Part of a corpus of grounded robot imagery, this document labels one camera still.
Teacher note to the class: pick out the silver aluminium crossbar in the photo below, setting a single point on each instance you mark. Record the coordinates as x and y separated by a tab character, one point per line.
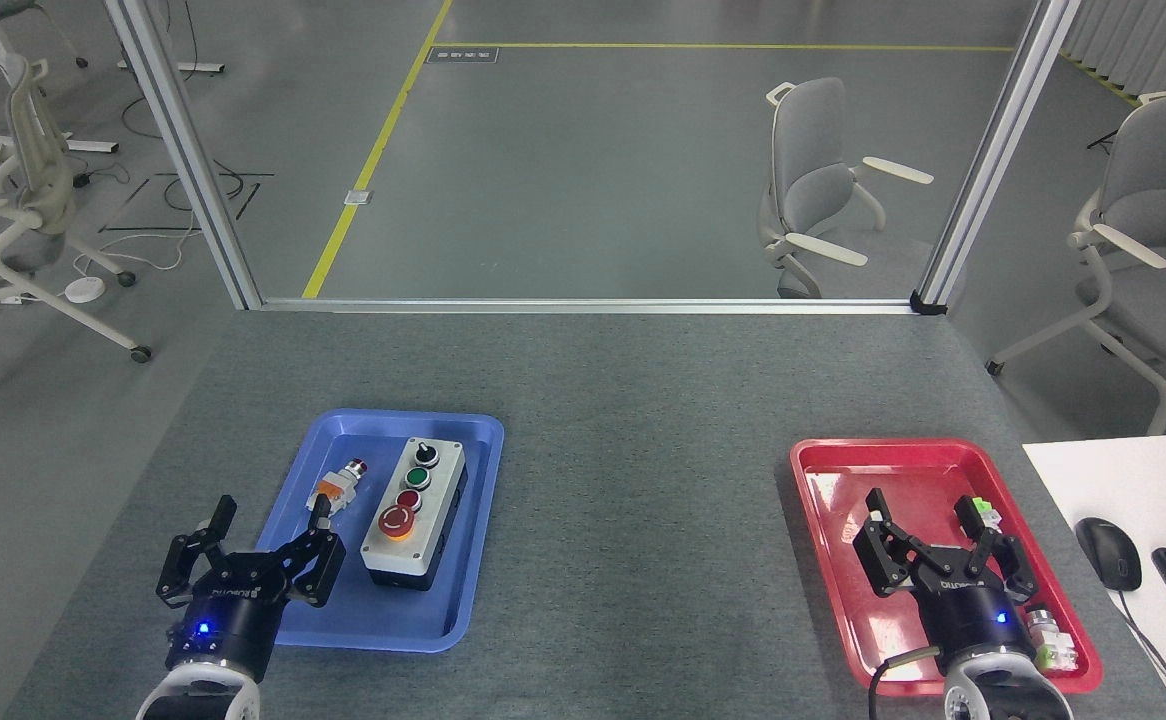
583	305

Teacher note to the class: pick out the blue plastic tray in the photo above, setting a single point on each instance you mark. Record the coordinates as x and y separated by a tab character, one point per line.
413	610

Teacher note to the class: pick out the red push button switch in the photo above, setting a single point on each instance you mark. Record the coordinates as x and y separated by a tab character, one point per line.
338	485

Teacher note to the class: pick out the white mesh office chair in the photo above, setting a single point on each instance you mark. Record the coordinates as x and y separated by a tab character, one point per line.
38	180

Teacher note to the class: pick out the green push button switch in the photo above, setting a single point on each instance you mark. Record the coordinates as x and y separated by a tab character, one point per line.
985	514

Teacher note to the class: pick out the white pleated curtain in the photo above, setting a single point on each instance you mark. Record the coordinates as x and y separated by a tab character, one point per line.
1143	40

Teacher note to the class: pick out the grey control box with buttons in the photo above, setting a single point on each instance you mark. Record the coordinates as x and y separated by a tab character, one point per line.
413	510

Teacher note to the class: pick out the white round floor device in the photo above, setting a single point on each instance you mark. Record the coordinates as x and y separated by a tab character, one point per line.
84	290

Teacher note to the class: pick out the silver aluminium post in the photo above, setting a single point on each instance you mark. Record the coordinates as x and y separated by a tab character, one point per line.
183	150
993	160

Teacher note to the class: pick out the white desk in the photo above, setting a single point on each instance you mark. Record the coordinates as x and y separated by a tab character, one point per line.
1133	480

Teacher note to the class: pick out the grey office chair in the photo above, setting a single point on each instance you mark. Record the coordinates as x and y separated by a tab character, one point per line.
1163	200
811	180

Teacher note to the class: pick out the black corner bracket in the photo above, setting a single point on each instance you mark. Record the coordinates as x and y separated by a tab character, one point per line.
929	304

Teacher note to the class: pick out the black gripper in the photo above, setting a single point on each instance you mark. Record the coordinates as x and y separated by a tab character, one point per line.
228	615
973	610

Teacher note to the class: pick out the silver-capped green switch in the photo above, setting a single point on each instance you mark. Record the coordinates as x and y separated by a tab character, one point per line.
1055	640

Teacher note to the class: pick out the black computer mouse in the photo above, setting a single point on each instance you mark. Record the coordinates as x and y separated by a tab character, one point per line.
1109	552

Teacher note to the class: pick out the dark floor label plate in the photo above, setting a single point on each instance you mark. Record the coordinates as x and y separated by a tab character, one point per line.
463	55

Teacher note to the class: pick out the silver floor socket plate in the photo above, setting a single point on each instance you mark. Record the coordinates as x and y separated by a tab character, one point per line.
358	197

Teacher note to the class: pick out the red plastic tray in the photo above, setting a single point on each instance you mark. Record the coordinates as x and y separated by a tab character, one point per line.
843	480

